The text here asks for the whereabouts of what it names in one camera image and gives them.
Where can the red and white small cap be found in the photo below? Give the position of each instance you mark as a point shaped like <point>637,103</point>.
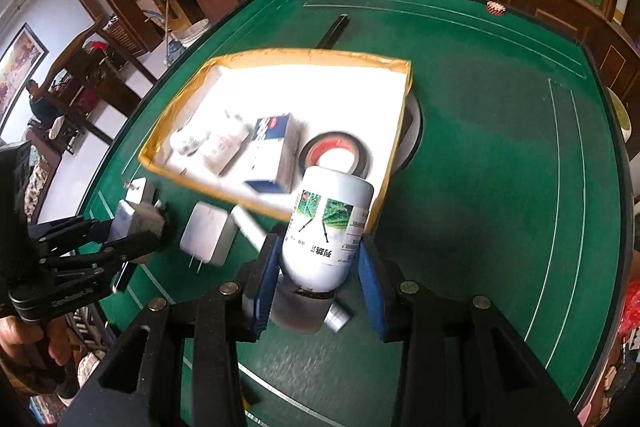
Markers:
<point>496,8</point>

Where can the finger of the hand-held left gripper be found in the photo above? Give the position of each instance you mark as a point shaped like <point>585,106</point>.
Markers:
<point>110,259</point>
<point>75,231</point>

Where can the red plastic bag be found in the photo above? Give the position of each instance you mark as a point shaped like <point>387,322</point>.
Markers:
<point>631,312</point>

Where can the white bottle with green label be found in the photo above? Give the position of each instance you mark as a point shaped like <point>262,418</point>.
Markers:
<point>320,227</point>

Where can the blue and white small box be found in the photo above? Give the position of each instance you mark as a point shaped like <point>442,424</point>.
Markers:
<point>272,152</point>

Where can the gold-lined cardboard box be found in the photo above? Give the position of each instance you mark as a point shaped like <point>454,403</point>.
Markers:
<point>280,87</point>

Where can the pale green round object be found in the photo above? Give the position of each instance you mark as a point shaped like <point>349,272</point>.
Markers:
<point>622,117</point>

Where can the small white labelled box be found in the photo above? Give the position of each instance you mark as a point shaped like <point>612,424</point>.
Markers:
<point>137,219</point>

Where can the black tape roll red core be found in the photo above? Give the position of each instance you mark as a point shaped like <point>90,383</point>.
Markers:
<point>361,157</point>

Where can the long slim white box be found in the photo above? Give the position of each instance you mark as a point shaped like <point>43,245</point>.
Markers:
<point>250,227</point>

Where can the framed wall picture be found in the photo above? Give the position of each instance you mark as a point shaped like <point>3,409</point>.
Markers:
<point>17,67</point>

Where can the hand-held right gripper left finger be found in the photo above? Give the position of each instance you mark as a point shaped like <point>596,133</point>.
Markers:
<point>262,292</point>

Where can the small white bottle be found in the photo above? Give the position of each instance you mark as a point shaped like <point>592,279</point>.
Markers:
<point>185,139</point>
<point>222,147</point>

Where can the white plug adapter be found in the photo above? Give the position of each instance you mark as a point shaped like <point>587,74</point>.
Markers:
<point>140,191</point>

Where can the person's left hand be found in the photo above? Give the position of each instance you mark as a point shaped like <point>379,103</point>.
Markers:
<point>25,347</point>

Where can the white bucket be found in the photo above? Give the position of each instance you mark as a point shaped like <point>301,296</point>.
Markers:
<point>192,34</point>

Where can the small silver cylinder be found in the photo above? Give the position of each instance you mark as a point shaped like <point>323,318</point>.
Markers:
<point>337,316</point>

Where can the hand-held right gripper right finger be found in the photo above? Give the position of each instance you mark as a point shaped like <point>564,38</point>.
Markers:
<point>375,292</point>

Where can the white phone charger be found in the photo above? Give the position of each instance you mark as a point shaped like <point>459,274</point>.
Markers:
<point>205,232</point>

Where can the grey round table hub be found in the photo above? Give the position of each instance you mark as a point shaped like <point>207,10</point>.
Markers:
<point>414,132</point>

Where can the black pen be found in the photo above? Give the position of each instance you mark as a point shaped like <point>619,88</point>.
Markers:
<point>335,32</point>

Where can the dark wooden chair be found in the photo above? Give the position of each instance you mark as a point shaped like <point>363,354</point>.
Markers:
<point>85,52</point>

